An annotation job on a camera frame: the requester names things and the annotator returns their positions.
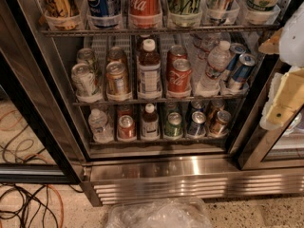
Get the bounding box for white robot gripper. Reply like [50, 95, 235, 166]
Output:
[258, 2, 304, 130]

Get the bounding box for red coke can top shelf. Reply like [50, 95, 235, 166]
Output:
[129, 0, 160, 29]

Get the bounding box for blue can front right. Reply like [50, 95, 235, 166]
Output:
[227, 53, 257, 90]

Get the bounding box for blue can back right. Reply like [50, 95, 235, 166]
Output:
[221, 43, 246, 82]

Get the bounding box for clear water bottle middle shelf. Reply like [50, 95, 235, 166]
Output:
[196, 40, 231, 97]

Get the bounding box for clear water bottle shelf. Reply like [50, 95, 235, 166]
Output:
[196, 40, 231, 97]
[88, 108, 114, 143]

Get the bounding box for gold can bottom front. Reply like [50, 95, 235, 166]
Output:
[209, 110, 231, 137]

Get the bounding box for blue red bull can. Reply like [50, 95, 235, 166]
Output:
[207, 0, 234, 25]

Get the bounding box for blue can bottom front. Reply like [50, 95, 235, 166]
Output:
[187, 111, 206, 138]

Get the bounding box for red coke can front middle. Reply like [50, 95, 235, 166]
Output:
[168, 59, 192, 96]

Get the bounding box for red coke can back middle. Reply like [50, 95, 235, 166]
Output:
[167, 45, 187, 64]

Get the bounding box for green tall can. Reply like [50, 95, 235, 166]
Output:
[167, 0, 200, 27]

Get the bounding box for green can bottom shelf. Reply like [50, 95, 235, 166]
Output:
[164, 112, 182, 139]

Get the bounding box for brown tea bottle middle shelf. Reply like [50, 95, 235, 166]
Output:
[137, 39, 162, 100]

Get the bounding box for brown tea bottle shelf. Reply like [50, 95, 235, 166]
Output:
[137, 39, 162, 100]
[141, 104, 160, 140]

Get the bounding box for stainless steel fridge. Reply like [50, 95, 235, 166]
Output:
[0, 0, 304, 206]

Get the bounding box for brown tea bottle bottom shelf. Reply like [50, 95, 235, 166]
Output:
[141, 104, 160, 140]

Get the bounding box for gold can front middle shelf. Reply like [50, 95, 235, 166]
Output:
[106, 61, 130, 102]

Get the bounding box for gold can shelf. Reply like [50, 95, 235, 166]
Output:
[107, 47, 127, 65]
[106, 61, 130, 102]

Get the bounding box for red can bottom shelf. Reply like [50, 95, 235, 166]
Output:
[118, 115, 136, 142]

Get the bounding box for gold can back middle shelf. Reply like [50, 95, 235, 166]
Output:
[107, 47, 127, 65]

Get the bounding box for clear water bottle bottom shelf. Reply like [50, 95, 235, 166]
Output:
[88, 108, 114, 143]

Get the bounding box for blue pepsi can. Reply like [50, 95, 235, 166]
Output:
[87, 0, 121, 29]

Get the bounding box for silver can back left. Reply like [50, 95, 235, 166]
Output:
[76, 47, 96, 68]

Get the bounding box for silver can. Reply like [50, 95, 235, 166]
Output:
[71, 63, 103, 103]
[76, 47, 96, 68]

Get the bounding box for silver can front left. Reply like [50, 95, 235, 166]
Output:
[71, 63, 103, 103]

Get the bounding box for yellow gold tall can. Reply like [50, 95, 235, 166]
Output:
[44, 0, 80, 30]

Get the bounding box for clear plastic bag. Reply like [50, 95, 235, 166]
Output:
[105, 198, 213, 228]

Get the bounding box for black and orange cables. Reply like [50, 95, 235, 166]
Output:
[0, 109, 84, 228]

